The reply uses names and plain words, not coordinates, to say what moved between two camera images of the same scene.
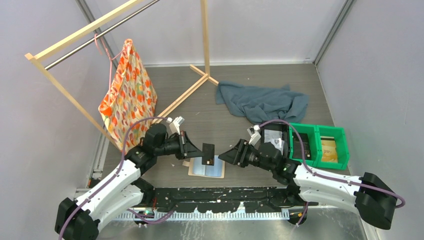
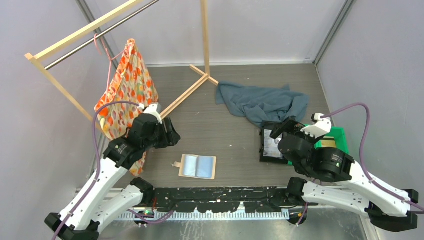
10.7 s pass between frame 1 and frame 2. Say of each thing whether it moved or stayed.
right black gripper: moved
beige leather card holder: moved
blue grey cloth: stayed
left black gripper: moved
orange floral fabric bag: stayed
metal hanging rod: stayed
